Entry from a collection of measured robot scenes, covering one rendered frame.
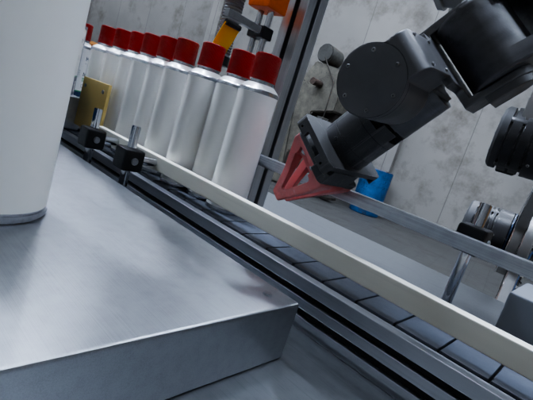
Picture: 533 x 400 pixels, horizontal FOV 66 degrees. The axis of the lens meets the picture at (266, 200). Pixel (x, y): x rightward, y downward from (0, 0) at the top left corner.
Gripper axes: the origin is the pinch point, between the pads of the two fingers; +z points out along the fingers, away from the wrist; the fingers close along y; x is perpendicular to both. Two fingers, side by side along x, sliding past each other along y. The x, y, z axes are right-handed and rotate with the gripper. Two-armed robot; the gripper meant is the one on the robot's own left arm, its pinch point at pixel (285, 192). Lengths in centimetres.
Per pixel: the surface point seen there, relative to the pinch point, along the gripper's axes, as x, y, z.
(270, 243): 5.2, 2.3, 2.9
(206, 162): -9.7, 1.8, 8.4
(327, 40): -521, -638, 173
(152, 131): -19.8, 3.2, 15.3
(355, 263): 12.0, 4.3, -6.7
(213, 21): -730, -566, 355
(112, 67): -39.6, 1.9, 22.0
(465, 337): 20.7, 4.2, -12.3
